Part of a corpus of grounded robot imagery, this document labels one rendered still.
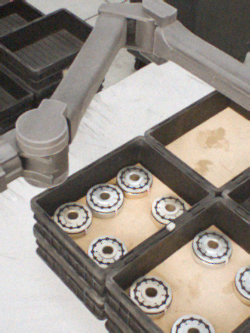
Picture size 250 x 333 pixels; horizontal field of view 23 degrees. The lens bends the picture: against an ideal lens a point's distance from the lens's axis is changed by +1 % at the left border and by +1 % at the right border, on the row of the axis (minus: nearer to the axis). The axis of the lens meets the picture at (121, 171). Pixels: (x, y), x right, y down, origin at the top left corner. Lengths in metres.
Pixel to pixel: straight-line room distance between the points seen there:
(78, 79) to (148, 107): 1.15
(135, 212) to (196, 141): 0.35
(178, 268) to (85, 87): 0.69
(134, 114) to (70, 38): 0.82
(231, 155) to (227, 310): 0.53
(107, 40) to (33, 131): 0.30
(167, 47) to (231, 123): 0.84
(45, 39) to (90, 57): 1.78
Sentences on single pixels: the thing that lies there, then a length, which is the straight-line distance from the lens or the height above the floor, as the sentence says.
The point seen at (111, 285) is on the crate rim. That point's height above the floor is 0.93.
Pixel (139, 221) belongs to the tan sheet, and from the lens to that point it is 1.64.
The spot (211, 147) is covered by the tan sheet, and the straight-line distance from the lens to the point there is 1.86.
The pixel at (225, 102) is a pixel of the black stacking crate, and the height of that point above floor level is 0.86.
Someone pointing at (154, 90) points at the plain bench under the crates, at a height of 0.70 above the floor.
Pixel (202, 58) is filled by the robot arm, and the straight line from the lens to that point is 1.10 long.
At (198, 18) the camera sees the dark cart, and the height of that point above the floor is 0.56.
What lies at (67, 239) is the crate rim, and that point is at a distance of 1.47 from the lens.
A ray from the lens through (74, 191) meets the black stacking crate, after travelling 1.65.
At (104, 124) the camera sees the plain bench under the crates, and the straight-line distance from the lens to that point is 2.09.
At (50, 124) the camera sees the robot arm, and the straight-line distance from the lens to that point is 0.91.
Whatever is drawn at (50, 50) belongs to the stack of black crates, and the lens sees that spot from 2.78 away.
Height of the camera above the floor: 2.12
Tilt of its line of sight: 47 degrees down
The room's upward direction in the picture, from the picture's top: 3 degrees clockwise
